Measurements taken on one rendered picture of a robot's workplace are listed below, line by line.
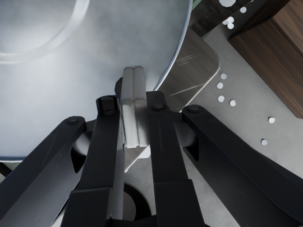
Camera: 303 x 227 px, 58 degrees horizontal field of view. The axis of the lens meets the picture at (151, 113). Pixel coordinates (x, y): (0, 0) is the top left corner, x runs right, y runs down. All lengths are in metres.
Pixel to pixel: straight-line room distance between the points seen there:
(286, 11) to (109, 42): 0.58
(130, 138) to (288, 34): 0.63
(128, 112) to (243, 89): 0.94
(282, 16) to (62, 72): 0.60
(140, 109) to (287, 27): 0.63
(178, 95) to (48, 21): 0.12
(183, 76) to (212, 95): 0.81
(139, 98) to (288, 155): 1.06
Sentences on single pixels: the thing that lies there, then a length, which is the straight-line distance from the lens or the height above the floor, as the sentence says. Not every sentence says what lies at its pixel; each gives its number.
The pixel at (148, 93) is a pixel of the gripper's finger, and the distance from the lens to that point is 0.18.
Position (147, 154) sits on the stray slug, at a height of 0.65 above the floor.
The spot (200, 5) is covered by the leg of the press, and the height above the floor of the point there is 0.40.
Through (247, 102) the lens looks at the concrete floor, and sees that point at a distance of 1.08.
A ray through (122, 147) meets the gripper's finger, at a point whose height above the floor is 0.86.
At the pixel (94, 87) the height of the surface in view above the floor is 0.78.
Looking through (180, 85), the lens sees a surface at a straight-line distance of 0.23.
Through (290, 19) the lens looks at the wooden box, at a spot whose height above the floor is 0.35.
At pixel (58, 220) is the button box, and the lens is 0.45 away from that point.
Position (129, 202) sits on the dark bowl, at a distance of 1.11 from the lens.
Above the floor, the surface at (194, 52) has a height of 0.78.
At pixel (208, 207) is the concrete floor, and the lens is 1.15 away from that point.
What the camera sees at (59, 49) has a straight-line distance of 0.24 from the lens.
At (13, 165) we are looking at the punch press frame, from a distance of 0.42.
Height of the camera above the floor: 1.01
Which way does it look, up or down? 83 degrees down
